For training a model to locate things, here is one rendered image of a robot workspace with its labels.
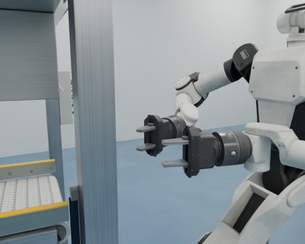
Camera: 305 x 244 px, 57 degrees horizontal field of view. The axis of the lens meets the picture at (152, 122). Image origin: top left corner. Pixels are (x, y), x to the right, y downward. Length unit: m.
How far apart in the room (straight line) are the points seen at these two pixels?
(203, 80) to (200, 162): 0.56
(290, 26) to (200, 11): 4.42
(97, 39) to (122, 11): 4.13
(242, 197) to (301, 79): 0.42
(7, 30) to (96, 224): 0.46
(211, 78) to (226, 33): 4.57
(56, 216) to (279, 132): 0.51
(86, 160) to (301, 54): 0.65
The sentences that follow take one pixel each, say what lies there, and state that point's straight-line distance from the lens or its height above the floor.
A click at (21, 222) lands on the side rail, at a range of 0.57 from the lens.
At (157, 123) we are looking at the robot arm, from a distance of 0.83.
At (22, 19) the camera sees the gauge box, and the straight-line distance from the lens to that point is 0.73.
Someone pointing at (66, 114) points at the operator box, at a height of 0.95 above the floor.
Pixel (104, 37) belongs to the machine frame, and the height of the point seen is 1.22.
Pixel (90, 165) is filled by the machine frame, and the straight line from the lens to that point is 0.48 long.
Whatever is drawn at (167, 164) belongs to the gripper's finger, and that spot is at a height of 0.95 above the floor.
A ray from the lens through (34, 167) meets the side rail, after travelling 0.82.
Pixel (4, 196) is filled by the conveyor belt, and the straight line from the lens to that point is 0.74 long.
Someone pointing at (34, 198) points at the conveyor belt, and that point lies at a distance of 0.70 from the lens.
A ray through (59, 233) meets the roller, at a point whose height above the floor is 0.87.
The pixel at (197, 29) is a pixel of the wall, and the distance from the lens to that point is 5.29.
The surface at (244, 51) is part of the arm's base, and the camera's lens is 1.13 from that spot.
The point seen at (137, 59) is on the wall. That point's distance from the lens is 4.61.
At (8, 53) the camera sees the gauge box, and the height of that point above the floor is 1.21.
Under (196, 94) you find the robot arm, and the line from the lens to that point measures 1.21.
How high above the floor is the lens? 1.18
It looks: 11 degrees down
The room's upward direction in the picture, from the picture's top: straight up
